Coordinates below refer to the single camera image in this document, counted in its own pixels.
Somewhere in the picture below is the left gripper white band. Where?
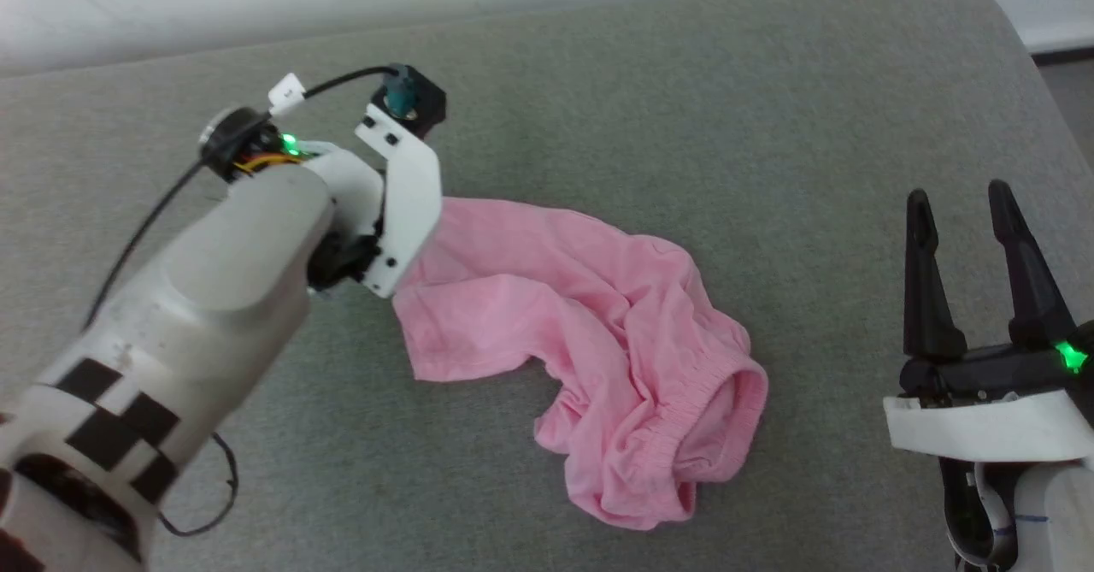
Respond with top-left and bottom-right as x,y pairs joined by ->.
306,104 -> 444,300

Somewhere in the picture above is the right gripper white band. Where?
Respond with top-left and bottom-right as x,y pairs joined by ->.
882,180 -> 1094,464

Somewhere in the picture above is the pink garment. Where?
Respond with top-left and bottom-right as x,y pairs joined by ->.
391,197 -> 769,531

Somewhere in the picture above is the grey fabric sofa cushion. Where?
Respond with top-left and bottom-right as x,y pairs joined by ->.
0,0 -> 1094,572

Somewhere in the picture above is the white cable tag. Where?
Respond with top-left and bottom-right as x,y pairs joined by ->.
268,74 -> 308,117

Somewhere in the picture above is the black cable with teal plug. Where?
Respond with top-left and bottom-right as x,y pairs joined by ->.
82,64 -> 420,332

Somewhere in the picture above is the thin black looped cable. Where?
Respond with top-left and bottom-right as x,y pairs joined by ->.
156,431 -> 239,539

